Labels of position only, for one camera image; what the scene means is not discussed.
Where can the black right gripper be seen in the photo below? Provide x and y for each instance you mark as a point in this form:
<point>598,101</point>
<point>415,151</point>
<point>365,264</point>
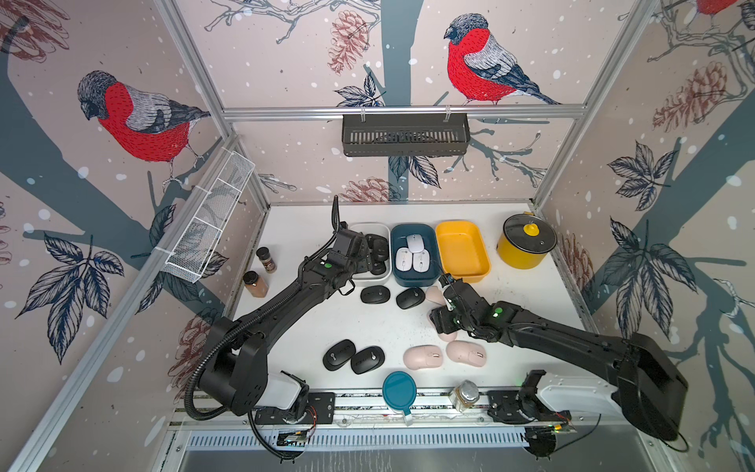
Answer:
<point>439,319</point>

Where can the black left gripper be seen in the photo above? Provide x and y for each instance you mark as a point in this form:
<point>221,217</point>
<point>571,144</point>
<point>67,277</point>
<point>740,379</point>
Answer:
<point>364,258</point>

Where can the black mouse small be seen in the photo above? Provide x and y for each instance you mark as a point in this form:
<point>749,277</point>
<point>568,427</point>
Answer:
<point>378,269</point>

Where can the white mouse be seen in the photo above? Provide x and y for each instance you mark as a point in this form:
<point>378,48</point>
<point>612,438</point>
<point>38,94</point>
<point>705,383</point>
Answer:
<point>415,243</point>
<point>403,260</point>
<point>421,261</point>

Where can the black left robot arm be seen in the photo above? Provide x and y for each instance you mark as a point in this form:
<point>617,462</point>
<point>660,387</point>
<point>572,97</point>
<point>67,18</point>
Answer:
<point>233,373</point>

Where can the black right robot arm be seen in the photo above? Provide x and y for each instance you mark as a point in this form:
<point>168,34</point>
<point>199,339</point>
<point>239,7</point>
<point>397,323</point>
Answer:
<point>651,391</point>

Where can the white storage box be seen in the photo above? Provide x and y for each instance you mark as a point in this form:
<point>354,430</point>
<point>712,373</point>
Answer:
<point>383,231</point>

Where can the teal storage box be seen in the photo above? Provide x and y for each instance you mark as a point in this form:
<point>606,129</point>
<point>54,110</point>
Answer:
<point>398,239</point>

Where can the yellow storage box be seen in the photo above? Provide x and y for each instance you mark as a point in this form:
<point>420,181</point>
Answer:
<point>462,250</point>

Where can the pink mouse top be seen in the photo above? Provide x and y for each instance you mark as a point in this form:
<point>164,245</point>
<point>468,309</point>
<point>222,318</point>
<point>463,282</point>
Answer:
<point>434,295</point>

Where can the black mouse beside pink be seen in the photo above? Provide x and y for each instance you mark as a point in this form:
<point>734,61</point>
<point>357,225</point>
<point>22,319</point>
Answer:
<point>410,298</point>

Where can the glass jar silver lid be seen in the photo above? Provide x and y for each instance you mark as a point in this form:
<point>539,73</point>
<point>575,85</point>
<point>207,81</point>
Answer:
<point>464,396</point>

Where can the teal round lid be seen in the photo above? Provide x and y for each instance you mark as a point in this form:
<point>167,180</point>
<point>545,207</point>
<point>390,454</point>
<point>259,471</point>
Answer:
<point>399,393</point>

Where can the spice jar dark lid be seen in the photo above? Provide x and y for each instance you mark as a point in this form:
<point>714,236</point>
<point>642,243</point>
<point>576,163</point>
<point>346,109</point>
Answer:
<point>266,259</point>

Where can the spice jar brown contents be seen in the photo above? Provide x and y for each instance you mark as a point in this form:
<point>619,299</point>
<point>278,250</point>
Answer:
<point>255,284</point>

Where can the yellow pot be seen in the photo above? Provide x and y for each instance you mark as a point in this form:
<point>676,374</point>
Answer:
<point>516,258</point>

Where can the glass lid yellow knob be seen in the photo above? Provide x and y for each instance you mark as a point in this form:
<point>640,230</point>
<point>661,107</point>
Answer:
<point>529,234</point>

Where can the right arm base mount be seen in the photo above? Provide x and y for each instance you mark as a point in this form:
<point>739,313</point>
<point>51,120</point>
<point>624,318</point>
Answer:
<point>518,406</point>

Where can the black hanging wire basket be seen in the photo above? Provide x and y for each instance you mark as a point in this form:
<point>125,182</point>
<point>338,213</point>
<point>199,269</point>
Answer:
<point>405,135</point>

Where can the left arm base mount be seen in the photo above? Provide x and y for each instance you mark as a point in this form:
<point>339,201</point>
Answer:
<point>289,400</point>

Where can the white wire mesh shelf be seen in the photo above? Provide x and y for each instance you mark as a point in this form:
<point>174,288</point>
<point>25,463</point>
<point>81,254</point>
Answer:
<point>190,258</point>

